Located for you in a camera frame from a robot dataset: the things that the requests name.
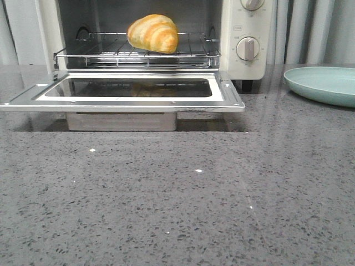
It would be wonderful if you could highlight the oven glass door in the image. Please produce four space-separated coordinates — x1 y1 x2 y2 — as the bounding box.
1 70 245 131

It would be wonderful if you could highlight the golden croissant bread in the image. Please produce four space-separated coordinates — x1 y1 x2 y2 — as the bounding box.
127 14 179 54

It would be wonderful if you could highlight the lower cream oven knob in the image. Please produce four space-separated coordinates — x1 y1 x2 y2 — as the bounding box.
236 37 260 62

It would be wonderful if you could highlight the cream oven knob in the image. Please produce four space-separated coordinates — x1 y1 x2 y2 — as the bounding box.
236 37 260 62
240 0 264 11

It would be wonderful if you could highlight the cream Toshiba toaster oven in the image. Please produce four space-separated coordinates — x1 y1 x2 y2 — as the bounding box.
36 1 275 91

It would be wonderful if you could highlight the upper cream oven knob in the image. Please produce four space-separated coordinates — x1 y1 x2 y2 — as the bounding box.
240 0 264 11

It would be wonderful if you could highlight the light green plate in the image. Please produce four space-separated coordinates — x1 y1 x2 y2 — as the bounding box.
283 66 354 108

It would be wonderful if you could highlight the metal wire oven rack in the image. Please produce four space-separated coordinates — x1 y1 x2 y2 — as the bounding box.
53 32 221 69

